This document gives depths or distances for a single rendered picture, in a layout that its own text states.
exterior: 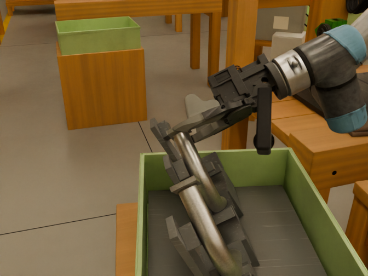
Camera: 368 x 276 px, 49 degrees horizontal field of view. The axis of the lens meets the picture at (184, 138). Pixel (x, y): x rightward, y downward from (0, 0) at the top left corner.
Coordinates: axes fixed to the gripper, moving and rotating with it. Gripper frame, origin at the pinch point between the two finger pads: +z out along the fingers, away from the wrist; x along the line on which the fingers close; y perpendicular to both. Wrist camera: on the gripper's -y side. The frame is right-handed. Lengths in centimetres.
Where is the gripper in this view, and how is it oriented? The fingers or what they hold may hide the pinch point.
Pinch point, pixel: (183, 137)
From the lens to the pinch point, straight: 74.3
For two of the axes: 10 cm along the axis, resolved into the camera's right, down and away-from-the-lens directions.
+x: -1.8, -2.1, -9.6
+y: -4.1, -8.7, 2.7
